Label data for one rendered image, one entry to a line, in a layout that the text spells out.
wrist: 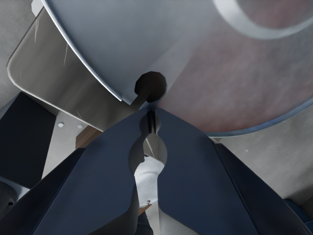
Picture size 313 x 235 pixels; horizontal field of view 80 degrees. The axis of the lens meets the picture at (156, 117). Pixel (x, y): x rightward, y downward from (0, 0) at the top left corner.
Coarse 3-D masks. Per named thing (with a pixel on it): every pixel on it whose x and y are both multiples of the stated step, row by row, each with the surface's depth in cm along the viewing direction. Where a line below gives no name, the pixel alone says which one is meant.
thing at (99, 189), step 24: (144, 120) 11; (96, 144) 9; (120, 144) 8; (96, 168) 7; (120, 168) 7; (72, 192) 6; (96, 192) 6; (120, 192) 6; (48, 216) 6; (72, 216) 6; (96, 216) 6; (120, 216) 6
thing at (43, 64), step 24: (48, 24) 9; (24, 48) 9; (48, 48) 10; (24, 72) 10; (48, 72) 10; (72, 72) 11; (48, 96) 11; (72, 96) 11; (96, 96) 12; (144, 96) 13; (96, 120) 12; (120, 120) 13; (144, 144) 15
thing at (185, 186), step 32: (160, 128) 9; (192, 128) 9; (160, 160) 10; (192, 160) 7; (160, 192) 6; (192, 192) 6; (224, 192) 6; (160, 224) 6; (192, 224) 5; (224, 224) 5
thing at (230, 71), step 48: (48, 0) 8; (96, 0) 9; (144, 0) 10; (192, 0) 10; (240, 0) 11; (288, 0) 12; (96, 48) 10; (144, 48) 11; (192, 48) 12; (240, 48) 13; (288, 48) 14; (192, 96) 14; (240, 96) 15; (288, 96) 17
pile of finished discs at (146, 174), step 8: (144, 160) 71; (152, 160) 71; (144, 168) 72; (152, 168) 74; (160, 168) 75; (136, 176) 73; (144, 176) 74; (152, 176) 75; (136, 184) 74; (144, 184) 76; (152, 184) 77; (144, 192) 78; (152, 192) 81; (144, 200) 82; (152, 200) 84
